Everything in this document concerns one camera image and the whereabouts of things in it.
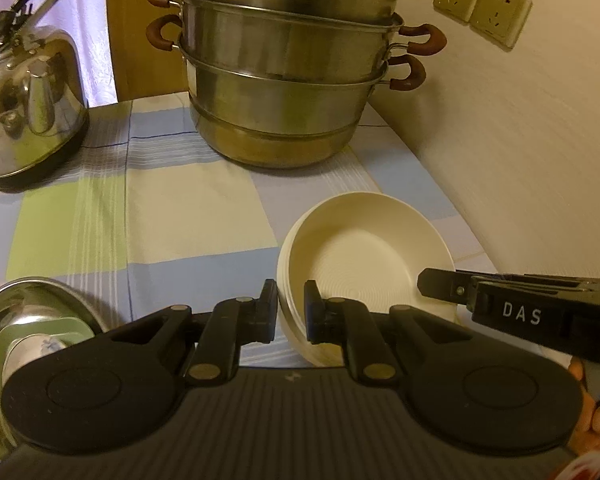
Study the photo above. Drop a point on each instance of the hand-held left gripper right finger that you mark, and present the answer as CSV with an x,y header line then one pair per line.
x,y
316,312

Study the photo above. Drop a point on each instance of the purple curtain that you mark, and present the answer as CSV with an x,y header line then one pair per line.
x,y
80,10

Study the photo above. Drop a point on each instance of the small white floral saucer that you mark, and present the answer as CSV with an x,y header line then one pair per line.
x,y
47,344

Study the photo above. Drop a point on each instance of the steel steamer tier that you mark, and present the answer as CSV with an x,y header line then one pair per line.
x,y
280,45

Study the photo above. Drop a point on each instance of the cream plastic bowl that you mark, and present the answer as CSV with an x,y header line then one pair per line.
x,y
365,250

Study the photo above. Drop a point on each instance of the green square plate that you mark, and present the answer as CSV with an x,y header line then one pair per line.
x,y
77,329

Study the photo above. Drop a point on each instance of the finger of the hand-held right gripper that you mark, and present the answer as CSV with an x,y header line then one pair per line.
x,y
440,284

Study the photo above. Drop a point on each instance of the stainless steel kettle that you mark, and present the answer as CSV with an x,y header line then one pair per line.
x,y
25,110

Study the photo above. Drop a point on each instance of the round stainless steel plate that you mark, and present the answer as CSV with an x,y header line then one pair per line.
x,y
30,300

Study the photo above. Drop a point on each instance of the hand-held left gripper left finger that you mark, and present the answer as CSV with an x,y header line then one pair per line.
x,y
266,312

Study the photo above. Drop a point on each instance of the checkered tablecloth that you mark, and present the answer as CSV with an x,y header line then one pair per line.
x,y
180,220

